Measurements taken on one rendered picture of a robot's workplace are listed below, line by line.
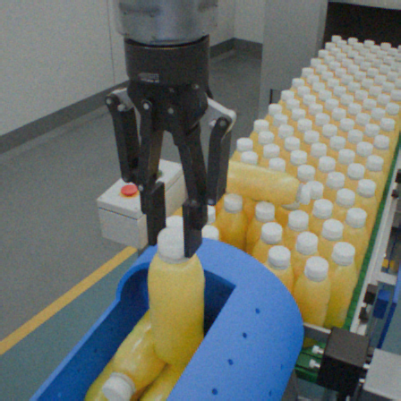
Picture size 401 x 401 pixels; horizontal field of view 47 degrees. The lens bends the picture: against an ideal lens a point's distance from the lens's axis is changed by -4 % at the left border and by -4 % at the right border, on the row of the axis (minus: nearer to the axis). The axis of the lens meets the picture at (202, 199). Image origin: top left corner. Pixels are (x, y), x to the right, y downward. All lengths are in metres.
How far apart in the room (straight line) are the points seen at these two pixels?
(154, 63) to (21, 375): 1.84
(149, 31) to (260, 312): 0.37
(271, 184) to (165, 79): 0.57
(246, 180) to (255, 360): 0.46
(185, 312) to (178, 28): 0.33
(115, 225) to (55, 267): 1.56
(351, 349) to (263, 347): 0.28
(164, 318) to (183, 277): 0.07
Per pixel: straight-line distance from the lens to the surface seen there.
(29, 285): 2.49
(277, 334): 0.63
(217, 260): 0.63
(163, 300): 0.56
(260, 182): 0.95
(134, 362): 0.66
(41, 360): 2.15
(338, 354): 0.84
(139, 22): 0.39
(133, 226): 0.97
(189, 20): 0.39
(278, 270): 0.87
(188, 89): 0.43
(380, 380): 1.01
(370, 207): 1.10
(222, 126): 0.42
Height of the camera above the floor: 1.65
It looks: 35 degrees down
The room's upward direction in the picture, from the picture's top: straight up
